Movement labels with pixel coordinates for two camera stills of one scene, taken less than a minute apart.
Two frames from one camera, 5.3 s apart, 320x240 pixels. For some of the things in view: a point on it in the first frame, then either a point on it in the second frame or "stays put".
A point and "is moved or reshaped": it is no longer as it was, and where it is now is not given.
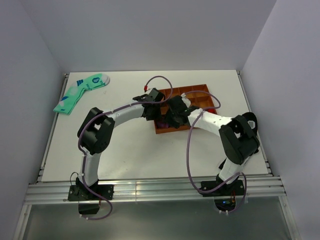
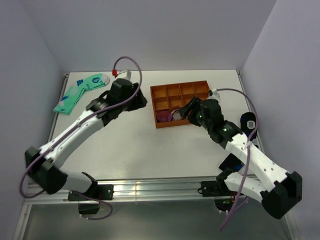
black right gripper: [169, 121] to [194, 104]
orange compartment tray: [199, 97] is moved or reshaped
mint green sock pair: [71, 94] stays put
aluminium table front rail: [154, 190] stays put
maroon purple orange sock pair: [161, 124] is moved or reshaped
